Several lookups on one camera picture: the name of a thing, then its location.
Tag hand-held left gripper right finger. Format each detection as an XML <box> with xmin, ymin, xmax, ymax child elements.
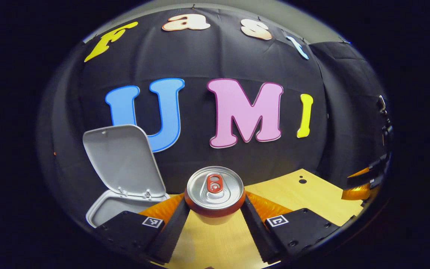
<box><xmin>240</xmin><ymin>191</ymin><xmax>341</xmax><ymax>262</ymax></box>

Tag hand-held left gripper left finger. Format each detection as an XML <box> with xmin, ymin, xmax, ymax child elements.
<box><xmin>95</xmin><ymin>193</ymin><xmax>191</xmax><ymax>265</ymax></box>

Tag red pop can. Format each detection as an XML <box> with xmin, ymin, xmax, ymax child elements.
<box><xmin>184</xmin><ymin>166</ymin><xmax>246</xmax><ymax>226</ymax></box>

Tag white desktop garbage bin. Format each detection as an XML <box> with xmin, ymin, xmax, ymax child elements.
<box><xmin>82</xmin><ymin>124</ymin><xmax>171</xmax><ymax>229</ymax></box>

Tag wooden desktop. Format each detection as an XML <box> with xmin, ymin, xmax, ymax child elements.
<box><xmin>151</xmin><ymin>168</ymin><xmax>365</xmax><ymax>269</ymax></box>

